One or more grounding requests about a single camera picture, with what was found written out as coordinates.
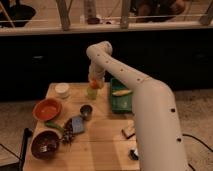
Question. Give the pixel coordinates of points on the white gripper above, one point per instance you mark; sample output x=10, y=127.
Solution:
x=96, y=72

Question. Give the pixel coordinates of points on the orange red apple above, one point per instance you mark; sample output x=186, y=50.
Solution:
x=93, y=84

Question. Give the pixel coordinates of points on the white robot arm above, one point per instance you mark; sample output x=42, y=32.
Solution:
x=159, y=138

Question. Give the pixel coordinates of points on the small metal cup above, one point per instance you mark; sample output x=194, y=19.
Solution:
x=86, y=112

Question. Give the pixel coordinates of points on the yellow banana in tray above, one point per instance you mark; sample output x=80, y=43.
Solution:
x=122, y=92

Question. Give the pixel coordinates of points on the white round container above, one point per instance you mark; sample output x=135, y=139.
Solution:
x=62, y=90

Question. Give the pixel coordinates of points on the green plastic tray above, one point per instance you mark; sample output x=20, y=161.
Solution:
x=119, y=104

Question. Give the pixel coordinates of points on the blue sponge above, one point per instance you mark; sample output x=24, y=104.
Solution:
x=77, y=125

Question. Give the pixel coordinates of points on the orange bowl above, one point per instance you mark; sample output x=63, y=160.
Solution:
x=47, y=109

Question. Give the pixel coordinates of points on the green chili pepper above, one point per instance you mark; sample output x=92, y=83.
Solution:
x=54, y=126

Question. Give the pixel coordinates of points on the dark grape bunch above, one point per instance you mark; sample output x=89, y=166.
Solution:
x=68, y=135

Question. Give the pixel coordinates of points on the dark brown bowl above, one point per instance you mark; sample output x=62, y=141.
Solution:
x=45, y=145

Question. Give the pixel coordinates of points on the black pole beside table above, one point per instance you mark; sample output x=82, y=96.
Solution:
x=26, y=135

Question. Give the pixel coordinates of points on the white handled brush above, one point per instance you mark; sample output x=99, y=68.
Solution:
x=133, y=154

